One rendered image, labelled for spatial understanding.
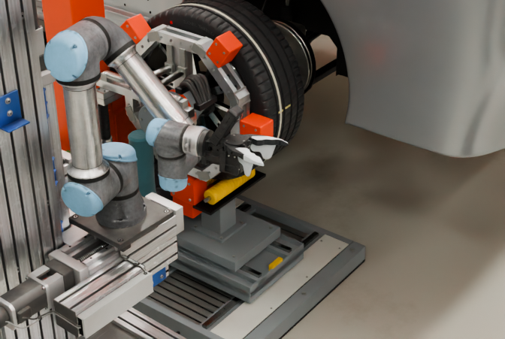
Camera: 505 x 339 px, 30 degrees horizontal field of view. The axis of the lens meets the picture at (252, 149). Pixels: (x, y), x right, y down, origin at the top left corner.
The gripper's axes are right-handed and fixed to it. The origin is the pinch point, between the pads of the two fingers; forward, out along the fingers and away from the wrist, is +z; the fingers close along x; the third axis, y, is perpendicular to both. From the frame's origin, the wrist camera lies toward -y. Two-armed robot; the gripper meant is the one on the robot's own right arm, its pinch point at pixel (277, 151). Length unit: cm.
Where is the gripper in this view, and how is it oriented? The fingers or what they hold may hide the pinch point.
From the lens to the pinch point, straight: 229.6
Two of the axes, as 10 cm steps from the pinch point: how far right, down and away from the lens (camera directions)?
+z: 9.1, 2.1, -3.7
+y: -0.5, 9.2, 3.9
